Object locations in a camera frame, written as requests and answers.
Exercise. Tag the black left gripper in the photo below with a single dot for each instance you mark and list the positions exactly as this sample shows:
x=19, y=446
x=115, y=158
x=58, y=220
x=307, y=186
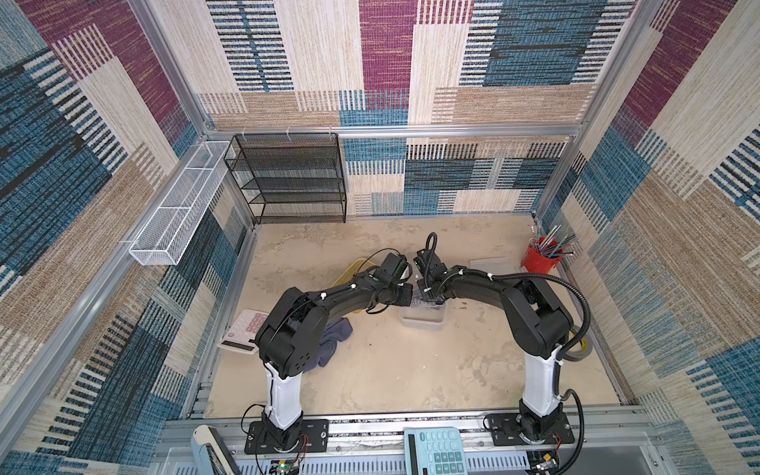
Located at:
x=409, y=296

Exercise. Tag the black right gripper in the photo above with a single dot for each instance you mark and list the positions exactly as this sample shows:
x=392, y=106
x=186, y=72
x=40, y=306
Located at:
x=430, y=291

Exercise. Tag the translucent white lunch box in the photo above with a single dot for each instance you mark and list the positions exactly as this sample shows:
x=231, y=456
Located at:
x=423, y=315

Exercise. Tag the translucent lunch box lid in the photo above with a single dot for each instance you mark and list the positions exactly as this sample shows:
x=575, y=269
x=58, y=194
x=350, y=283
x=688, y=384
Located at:
x=495, y=265

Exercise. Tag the grey striped cloth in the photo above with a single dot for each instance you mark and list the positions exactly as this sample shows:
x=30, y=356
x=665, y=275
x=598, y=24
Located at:
x=422, y=300

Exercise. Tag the yellow lunch box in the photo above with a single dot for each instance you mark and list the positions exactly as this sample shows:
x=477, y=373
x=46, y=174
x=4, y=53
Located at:
x=357, y=289

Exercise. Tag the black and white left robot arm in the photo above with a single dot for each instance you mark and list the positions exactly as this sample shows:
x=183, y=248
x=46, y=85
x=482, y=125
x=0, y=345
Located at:
x=289, y=339

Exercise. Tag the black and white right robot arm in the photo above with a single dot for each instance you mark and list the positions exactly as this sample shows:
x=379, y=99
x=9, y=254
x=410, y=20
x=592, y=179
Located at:
x=547, y=316

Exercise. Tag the dark blue cloth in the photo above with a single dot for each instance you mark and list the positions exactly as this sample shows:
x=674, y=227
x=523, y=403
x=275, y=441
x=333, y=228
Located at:
x=336, y=331

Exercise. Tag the red pen holder cup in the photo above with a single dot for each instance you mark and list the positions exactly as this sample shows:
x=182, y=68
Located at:
x=536, y=260

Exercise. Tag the pens in red cup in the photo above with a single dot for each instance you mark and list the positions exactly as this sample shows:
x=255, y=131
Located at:
x=554, y=245

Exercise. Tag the pink calculator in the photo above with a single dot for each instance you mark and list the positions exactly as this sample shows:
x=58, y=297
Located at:
x=240, y=336

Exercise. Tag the grey tape roll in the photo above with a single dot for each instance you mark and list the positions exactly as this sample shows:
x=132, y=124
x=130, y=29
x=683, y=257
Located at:
x=579, y=351

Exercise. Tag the teal calculator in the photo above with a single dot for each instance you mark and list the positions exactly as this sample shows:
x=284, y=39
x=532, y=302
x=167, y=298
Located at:
x=434, y=451

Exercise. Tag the white handheld device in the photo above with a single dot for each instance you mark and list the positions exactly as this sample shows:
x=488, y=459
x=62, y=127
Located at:
x=210, y=454

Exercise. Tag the black wire mesh shelf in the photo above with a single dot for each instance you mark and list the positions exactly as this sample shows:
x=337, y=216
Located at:
x=290, y=178

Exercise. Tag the aluminium front rail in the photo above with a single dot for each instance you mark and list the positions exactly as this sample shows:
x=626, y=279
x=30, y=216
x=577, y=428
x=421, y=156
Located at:
x=604, y=425

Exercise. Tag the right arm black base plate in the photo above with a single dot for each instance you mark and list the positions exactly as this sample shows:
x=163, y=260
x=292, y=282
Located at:
x=508, y=429

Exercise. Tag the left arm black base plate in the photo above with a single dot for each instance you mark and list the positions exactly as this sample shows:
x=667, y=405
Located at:
x=310, y=436

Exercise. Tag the white wire mesh basket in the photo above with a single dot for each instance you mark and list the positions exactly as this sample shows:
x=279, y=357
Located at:
x=172, y=225

